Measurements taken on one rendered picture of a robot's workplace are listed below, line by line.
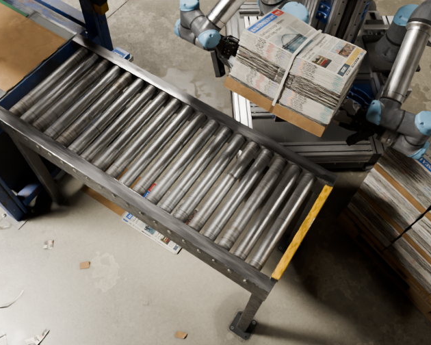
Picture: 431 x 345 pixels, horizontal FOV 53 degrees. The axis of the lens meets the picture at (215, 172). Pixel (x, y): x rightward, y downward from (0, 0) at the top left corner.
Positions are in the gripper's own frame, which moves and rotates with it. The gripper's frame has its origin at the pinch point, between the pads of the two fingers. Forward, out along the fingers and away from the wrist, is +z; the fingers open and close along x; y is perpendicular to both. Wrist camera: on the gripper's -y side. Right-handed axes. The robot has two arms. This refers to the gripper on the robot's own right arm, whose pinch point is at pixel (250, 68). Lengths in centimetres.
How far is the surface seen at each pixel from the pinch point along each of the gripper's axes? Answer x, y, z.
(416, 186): 18, -22, 79
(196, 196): -39, -36, 9
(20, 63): -31, -33, -92
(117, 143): -38, -36, -30
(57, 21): -3, -23, -98
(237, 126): -5.9, -22.7, 4.8
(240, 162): -19.0, -27.9, 15.0
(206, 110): -6.5, -22.9, -10.2
